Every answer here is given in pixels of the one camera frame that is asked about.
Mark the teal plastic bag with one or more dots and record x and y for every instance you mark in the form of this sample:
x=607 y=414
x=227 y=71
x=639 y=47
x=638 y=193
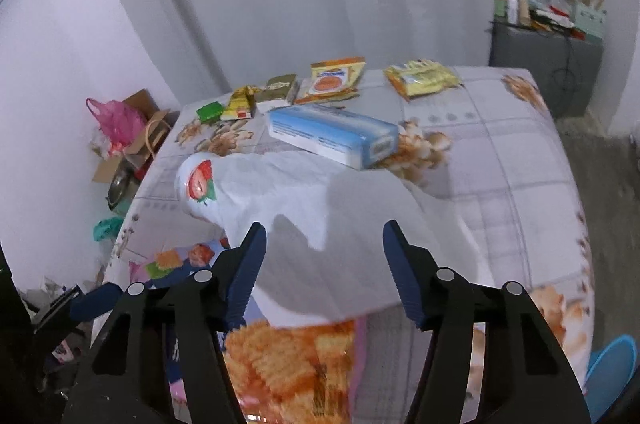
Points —
x=107 y=228

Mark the white plastic drink bottle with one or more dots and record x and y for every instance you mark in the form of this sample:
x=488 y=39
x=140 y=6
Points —
x=197 y=184

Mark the pink plastic bag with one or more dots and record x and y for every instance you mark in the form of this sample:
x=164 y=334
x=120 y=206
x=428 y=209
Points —
x=117 y=119

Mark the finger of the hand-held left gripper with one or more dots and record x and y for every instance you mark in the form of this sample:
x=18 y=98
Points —
x=95 y=300

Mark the small white bottle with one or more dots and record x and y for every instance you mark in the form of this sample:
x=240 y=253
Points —
x=513 y=10

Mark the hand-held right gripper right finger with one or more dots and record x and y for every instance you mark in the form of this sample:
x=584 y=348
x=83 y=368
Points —
x=405 y=274

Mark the grey cabinet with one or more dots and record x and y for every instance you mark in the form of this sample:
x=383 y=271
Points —
x=530 y=59

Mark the white plastic bag strawberry print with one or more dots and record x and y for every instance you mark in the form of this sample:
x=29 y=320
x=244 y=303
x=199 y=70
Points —
x=325 y=214

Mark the olive green packet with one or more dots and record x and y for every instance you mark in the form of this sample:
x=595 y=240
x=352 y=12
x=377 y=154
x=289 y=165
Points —
x=275 y=89

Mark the pink potato chips bag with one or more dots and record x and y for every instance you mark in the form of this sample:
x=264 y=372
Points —
x=290 y=369

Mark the yellow green snack packet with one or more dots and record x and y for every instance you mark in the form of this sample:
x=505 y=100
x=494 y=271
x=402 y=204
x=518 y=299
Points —
x=240 y=104

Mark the blue waste basket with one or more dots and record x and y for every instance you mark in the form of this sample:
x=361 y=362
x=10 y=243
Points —
x=610 y=369

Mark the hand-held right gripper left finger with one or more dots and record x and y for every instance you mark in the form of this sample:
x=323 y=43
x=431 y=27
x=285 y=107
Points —
x=247 y=274

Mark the brown paper bag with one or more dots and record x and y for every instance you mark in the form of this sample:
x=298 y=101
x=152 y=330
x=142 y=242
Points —
x=157 y=132

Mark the floral tablecloth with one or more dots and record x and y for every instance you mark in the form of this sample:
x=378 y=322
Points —
x=500 y=164

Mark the small green packet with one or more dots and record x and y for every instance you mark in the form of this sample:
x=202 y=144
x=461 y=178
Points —
x=210 y=112

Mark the metal pot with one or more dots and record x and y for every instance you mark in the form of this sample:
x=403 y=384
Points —
x=122 y=189

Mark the brown cardboard box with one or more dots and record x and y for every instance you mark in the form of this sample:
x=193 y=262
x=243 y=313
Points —
x=107 y=167

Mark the blue tissue box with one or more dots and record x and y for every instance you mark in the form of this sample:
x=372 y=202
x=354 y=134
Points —
x=325 y=132

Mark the orange snack packet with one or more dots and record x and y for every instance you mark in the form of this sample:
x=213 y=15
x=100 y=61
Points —
x=327 y=82

